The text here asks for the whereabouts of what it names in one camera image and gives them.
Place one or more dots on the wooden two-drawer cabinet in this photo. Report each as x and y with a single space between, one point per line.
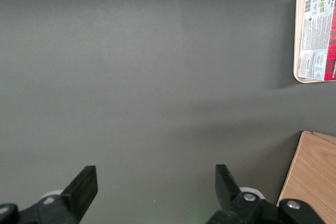
312 171

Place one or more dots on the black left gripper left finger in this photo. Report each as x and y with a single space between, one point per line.
78 190

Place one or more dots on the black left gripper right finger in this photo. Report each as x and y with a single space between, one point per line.
227 190

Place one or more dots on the red tartan shortbread box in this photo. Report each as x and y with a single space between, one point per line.
317 37

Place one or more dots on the beige plastic tray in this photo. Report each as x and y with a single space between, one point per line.
298 24

